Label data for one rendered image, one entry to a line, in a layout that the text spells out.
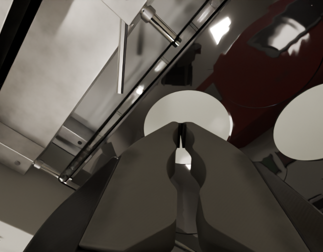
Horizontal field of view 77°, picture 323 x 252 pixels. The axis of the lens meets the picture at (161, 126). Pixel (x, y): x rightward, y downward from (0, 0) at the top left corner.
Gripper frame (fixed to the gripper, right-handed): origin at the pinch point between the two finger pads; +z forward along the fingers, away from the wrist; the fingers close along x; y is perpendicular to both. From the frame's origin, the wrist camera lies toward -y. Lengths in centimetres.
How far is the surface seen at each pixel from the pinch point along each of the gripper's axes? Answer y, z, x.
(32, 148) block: 10.3, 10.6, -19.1
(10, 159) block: 10.9, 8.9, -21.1
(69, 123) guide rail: 9.4, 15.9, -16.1
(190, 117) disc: 4.5, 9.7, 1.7
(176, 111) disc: 3.8, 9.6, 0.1
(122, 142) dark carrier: 8.3, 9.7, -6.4
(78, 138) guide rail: 11.3, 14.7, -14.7
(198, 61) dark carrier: -1.6, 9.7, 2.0
